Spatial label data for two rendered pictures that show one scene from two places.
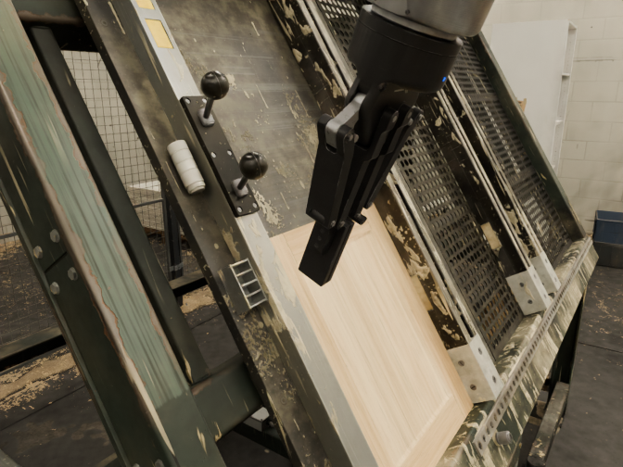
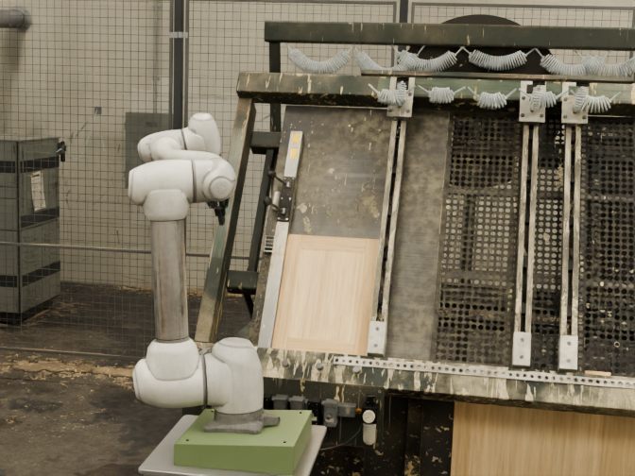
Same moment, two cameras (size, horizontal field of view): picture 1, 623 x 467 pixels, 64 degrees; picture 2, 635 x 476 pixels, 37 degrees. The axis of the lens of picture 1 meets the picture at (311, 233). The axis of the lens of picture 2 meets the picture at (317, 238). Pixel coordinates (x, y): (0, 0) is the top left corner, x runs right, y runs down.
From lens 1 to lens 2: 349 cm
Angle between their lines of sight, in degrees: 64
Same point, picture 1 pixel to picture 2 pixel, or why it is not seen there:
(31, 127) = not seen: hidden behind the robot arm
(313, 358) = (274, 276)
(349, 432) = (269, 305)
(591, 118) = not seen: outside the picture
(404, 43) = not seen: hidden behind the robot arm
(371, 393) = (300, 307)
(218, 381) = (250, 273)
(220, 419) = (243, 282)
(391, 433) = (298, 326)
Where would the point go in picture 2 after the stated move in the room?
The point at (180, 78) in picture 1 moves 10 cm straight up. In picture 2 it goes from (290, 169) to (291, 145)
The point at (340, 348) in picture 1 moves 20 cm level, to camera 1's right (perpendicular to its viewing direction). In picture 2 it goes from (297, 284) to (318, 295)
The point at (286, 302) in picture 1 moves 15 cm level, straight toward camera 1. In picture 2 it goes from (277, 254) to (242, 256)
